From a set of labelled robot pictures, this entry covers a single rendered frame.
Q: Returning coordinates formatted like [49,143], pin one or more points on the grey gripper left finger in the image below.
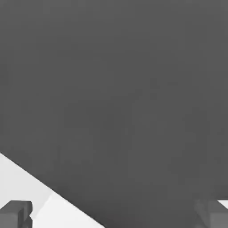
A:
[13,214]

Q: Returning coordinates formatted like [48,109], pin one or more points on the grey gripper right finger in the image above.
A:
[216,216]

